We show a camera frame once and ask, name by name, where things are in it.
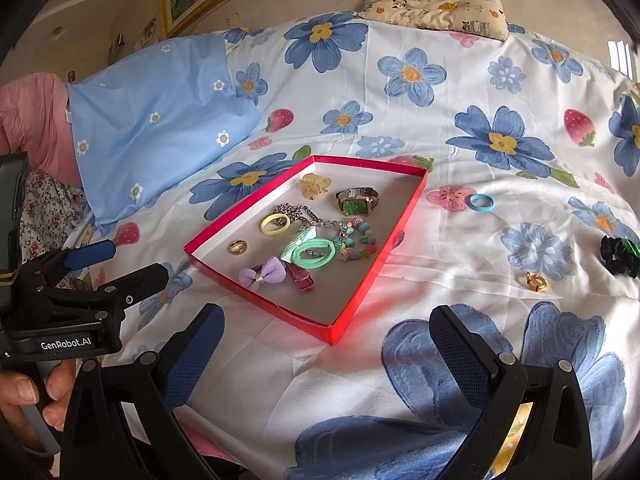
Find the small gold hoop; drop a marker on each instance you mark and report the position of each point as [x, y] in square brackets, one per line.
[531, 284]

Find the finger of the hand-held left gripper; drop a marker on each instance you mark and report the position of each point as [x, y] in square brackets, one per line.
[92, 254]
[135, 285]

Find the black scrunchie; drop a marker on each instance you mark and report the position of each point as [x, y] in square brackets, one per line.
[615, 260]

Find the window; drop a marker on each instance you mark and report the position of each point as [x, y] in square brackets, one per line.
[620, 57]

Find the green woven panda hair clip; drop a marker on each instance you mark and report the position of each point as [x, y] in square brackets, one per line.
[634, 250]

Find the yellow butterfly hair clip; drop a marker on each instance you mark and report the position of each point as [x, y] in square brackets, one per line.
[312, 187]

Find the person's left hand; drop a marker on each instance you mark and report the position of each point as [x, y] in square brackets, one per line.
[20, 395]

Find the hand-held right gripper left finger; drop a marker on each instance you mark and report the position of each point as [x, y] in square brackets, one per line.
[192, 355]

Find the pink hair clip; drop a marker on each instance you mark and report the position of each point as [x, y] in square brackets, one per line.
[300, 280]

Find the purple bow hair clip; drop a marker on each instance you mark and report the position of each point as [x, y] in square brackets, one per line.
[265, 272]

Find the red cardboard box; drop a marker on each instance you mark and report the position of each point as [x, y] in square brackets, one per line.
[350, 310]

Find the green face wristwatch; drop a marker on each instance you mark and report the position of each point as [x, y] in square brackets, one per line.
[356, 205]

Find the floral print cloth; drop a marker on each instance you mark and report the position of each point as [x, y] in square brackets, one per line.
[50, 210]

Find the blue daisy pillow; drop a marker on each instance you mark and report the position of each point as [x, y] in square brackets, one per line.
[150, 110]

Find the floral strawberry bedsheet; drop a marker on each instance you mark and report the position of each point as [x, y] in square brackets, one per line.
[450, 270]

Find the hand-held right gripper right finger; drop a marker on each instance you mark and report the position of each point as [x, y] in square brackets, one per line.
[460, 350]

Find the panda print pillow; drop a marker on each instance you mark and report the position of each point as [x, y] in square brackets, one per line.
[435, 10]

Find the pink pillow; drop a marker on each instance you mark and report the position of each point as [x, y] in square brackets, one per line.
[35, 120]

